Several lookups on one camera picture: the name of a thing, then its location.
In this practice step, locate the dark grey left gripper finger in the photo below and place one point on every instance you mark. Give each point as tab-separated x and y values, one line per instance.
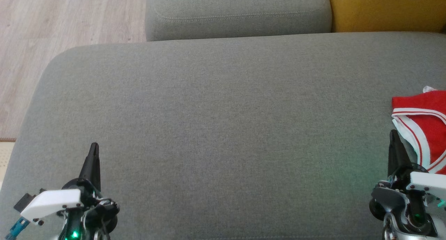
92	170

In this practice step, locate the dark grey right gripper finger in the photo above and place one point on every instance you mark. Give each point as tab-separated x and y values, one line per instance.
397	160

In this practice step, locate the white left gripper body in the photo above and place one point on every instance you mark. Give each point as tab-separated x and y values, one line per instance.
52	201

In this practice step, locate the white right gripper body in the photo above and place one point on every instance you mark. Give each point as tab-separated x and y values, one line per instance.
432	182

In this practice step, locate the red basketball jersey number 23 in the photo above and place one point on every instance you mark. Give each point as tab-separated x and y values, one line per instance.
428	128

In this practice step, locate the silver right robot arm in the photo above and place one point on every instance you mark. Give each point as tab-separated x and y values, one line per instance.
400	226

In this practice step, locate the beige perforated laundry basket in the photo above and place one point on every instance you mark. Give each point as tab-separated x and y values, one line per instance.
5	163

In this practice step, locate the large grey sofa seat cushion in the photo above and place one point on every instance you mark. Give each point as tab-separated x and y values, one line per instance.
223	128

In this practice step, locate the long yellow sofa back cushion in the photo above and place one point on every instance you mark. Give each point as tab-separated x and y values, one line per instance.
386	8

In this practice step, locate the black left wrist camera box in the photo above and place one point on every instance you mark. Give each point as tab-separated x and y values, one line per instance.
24	201

